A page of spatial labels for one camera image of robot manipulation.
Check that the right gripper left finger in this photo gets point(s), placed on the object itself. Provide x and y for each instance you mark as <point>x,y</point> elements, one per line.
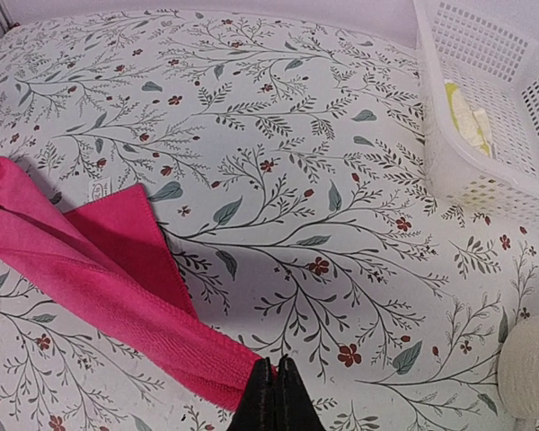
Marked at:
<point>255,411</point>

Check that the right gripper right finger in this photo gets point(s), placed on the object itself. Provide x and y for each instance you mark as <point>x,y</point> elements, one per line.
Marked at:
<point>293,409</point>

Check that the pink red towel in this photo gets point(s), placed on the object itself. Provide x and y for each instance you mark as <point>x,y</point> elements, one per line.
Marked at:
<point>107,262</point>

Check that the green white patterned towel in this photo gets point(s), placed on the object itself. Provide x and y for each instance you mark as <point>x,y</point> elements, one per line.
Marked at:
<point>472,125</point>

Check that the cream ceramic mug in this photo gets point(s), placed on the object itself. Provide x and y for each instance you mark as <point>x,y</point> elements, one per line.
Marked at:
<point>518,374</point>

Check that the floral patterned table mat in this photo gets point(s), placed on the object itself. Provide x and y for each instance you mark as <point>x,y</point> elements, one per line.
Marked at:
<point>285,164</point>

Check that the white plastic mesh basket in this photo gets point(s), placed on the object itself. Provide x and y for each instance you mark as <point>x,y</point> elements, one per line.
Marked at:
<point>496,69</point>

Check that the left aluminium frame post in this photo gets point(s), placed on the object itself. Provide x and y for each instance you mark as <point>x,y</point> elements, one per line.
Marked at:
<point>6,20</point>

